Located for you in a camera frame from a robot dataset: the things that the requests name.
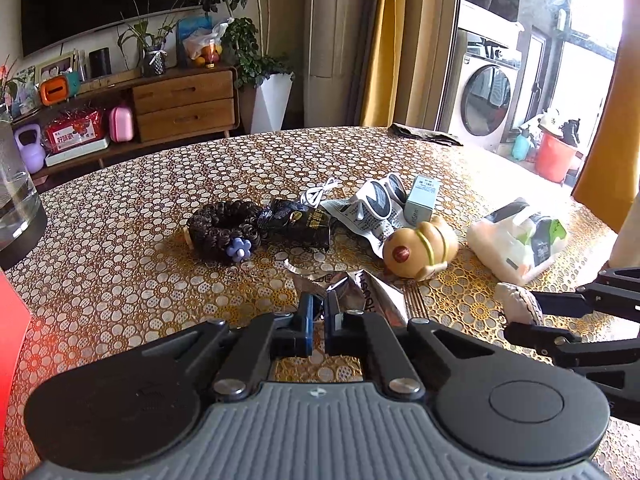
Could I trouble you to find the sushi paper snack bag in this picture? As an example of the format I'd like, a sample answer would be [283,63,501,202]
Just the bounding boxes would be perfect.
[283,259,410,327]

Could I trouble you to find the white round sunglasses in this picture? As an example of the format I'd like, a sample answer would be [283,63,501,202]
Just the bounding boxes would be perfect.
[352,174,408,221]

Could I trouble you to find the brown bun plush toy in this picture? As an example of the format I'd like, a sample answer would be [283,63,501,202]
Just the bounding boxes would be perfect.
[383,216,459,282]

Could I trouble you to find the black snack packet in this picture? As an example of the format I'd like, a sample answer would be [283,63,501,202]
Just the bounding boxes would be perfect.
[256,200,331,250]

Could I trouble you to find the printed white plastic wrapper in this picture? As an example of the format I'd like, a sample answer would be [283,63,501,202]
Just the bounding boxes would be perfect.
[320,196,410,258]

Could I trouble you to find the red plastic bucket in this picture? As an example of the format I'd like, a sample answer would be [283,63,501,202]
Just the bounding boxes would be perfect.
[535,129,577,183]

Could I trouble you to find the small light blue box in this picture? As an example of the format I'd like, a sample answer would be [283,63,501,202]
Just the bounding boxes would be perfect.
[404,176,440,226]

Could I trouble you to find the teal spray bottle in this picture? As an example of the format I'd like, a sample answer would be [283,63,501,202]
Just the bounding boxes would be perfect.
[511,128,534,162]

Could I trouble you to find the black folded cloth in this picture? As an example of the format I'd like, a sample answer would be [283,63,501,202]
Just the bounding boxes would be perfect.
[387,122,462,146]

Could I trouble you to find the white front-load washing machine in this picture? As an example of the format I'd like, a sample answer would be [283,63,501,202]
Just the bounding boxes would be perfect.
[438,29,522,152]

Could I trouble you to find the yellow curtain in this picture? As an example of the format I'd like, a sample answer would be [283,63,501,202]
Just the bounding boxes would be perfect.
[360,0,406,126]

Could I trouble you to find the white tall planter pot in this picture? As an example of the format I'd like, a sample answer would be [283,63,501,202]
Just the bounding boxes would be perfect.
[240,74,293,133]

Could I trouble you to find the wooden tv sideboard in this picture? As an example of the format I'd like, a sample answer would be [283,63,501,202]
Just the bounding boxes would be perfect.
[10,64,240,179]

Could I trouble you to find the red white cardboard box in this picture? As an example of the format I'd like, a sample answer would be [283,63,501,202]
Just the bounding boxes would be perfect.
[0,273,32,452]

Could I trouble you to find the pink small case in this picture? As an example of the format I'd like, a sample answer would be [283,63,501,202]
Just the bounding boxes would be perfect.
[108,105,134,143]

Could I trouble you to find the glass electric kettle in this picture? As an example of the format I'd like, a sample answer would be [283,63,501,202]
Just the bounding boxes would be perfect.
[0,103,48,271]

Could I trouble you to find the red gift package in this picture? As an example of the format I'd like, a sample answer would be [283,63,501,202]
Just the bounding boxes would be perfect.
[44,108,104,154]

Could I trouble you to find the bag of fruit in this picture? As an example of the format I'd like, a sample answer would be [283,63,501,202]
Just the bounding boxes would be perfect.
[182,18,234,67]

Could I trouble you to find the small potted grass plant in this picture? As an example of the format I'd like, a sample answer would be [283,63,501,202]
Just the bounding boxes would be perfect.
[116,0,178,77]

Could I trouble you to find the purple kettlebell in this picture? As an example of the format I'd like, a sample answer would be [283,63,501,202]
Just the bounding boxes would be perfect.
[14,124,46,174]

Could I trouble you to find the black cylinder speaker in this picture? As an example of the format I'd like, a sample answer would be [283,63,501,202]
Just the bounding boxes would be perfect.
[89,47,112,78]

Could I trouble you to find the orange retro radio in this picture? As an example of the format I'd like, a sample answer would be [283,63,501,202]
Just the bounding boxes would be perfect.
[39,75,70,106]

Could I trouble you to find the framed photo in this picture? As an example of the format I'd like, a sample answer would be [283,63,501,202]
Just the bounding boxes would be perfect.
[35,52,75,84]

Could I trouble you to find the tall green potted tree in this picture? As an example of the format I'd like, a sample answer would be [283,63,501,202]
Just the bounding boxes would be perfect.
[198,0,294,89]

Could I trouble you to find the dark beaded bracelet with flower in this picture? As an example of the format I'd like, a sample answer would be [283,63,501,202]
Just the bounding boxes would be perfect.
[182,199,271,265]

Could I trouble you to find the white coiled cable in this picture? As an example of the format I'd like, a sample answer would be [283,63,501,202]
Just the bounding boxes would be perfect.
[298,175,343,209]

